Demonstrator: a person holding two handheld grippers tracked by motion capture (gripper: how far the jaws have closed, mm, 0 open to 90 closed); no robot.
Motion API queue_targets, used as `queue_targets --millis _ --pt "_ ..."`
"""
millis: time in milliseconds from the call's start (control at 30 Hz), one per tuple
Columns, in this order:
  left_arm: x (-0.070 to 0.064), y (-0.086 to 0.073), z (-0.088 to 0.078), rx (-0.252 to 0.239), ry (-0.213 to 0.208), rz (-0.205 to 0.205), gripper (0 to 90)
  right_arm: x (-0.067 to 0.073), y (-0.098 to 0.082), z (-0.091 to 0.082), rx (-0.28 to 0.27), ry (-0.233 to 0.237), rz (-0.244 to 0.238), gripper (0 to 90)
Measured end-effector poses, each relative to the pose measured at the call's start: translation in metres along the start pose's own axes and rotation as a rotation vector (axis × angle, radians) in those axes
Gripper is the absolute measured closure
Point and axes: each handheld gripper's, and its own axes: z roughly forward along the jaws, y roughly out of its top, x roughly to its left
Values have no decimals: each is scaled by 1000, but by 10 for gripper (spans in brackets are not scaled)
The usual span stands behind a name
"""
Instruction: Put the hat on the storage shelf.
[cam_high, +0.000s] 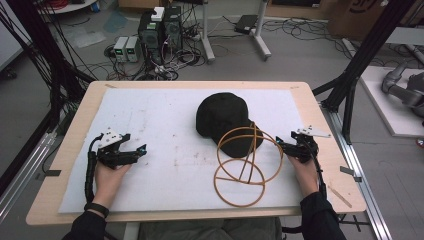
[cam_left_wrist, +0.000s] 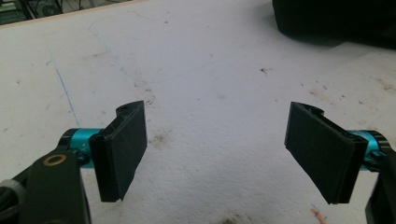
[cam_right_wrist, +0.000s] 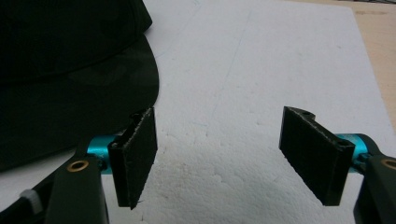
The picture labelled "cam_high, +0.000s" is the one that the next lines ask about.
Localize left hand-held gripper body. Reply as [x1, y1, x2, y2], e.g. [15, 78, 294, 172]
[96, 127, 138, 169]

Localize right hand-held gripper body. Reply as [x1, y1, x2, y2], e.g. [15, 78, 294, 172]
[287, 125, 332, 164]

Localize wooden wire hat stand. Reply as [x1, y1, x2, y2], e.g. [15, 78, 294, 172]
[213, 121, 285, 208]

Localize black baseball cap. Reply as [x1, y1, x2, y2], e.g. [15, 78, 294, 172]
[195, 92, 264, 159]

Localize person's left hand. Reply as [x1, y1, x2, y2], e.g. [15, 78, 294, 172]
[92, 160, 133, 210]

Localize person's right hand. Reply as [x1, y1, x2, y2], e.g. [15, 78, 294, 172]
[287, 155, 320, 202]

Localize wooden table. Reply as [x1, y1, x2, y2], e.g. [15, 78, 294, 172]
[25, 80, 367, 226]

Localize white foam mat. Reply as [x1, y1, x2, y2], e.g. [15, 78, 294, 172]
[58, 87, 309, 214]

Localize black wristband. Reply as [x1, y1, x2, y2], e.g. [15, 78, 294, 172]
[83, 202, 110, 219]

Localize white platform board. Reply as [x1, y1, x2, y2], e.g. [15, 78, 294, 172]
[359, 65, 424, 138]

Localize grey power supply unit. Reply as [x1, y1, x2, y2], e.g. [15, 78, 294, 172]
[125, 35, 141, 63]
[113, 35, 130, 63]

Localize person's grey trousers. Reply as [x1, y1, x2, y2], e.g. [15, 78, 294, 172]
[137, 217, 284, 240]

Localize black computer tower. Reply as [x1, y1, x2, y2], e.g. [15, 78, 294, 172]
[137, 5, 184, 66]

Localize black box on floor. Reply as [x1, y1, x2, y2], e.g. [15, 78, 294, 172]
[233, 14, 259, 35]

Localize cardboard box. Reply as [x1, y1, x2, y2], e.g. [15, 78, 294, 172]
[327, 0, 424, 42]

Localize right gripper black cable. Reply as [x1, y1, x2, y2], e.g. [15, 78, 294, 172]
[309, 146, 329, 201]

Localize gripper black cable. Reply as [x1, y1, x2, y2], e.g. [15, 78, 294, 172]
[84, 133, 105, 204]
[309, 146, 329, 201]

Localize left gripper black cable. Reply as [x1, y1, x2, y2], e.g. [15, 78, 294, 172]
[84, 133, 105, 204]

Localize aluminium rail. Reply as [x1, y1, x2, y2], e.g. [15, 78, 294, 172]
[0, 130, 58, 223]
[320, 103, 394, 240]

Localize tangle of floor cables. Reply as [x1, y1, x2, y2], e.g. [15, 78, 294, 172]
[103, 19, 214, 82]

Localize black metal frame post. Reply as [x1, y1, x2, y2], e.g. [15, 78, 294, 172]
[5, 0, 88, 128]
[312, 0, 418, 145]

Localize white desk frame leg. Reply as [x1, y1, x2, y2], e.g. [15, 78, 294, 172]
[199, 0, 216, 64]
[250, 0, 272, 62]

